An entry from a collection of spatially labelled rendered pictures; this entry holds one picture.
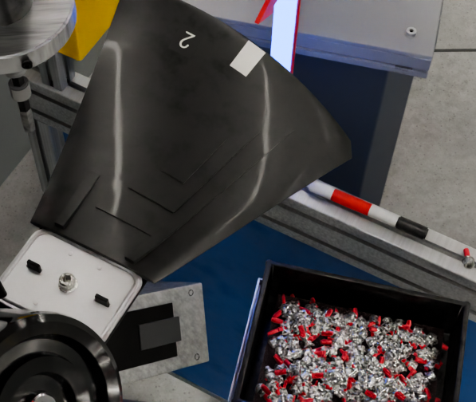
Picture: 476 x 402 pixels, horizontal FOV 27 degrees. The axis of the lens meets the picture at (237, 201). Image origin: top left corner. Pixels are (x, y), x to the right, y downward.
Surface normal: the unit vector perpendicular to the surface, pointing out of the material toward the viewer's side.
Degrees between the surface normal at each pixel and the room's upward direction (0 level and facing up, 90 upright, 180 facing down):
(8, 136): 90
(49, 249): 0
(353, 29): 0
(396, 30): 0
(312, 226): 90
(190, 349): 50
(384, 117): 90
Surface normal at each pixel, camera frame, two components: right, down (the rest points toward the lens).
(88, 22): 0.88, 0.40
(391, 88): 0.53, 0.72
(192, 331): 0.69, -0.04
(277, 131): 0.36, -0.43
